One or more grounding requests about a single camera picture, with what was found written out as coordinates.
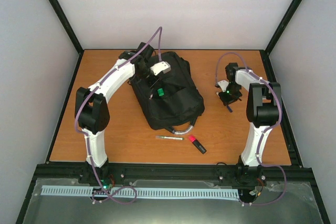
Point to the right black corner post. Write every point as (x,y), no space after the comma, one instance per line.
(292,8)

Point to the silver pen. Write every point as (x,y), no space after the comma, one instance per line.
(169,138)

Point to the left black corner post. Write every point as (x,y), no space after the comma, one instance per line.
(66,25)

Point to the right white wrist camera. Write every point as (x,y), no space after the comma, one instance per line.
(222,85)

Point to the light blue cable duct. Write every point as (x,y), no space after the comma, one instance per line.
(141,193)

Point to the black aluminium frame rail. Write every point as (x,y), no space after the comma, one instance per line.
(139,171)

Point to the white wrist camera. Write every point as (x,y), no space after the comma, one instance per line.
(222,85)
(160,67)

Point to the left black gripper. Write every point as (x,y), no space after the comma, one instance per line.
(153,83)

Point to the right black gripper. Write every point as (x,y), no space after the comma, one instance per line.
(227,101)

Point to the pink black highlighter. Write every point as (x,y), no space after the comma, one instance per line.
(197,144)

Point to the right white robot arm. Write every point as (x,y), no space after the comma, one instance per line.
(263,112)

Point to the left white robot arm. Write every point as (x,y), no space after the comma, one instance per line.
(91,104)

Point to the green black marker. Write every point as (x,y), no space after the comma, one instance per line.
(160,92)

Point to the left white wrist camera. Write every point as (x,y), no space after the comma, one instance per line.
(160,67)

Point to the black student bag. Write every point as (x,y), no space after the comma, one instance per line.
(176,111)

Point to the black corner post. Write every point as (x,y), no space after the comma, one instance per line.
(66,25)
(292,8)

